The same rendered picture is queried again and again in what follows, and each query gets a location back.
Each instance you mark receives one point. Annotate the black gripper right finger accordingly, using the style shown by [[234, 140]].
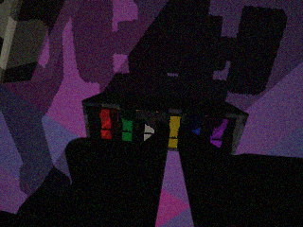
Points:
[[217, 181]]

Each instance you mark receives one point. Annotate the beige square tray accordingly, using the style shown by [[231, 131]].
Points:
[[23, 25]]

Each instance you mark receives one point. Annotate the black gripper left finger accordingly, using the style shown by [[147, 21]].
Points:
[[123, 162]]

